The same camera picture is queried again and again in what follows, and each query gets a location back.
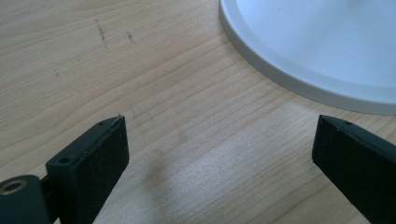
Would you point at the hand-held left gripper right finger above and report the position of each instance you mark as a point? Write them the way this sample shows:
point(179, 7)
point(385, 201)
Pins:
point(358, 165)

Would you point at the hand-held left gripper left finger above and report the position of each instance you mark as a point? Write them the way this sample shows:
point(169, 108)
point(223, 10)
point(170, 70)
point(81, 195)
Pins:
point(90, 174)

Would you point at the white round base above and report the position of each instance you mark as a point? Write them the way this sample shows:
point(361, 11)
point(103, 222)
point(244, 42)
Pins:
point(320, 43)

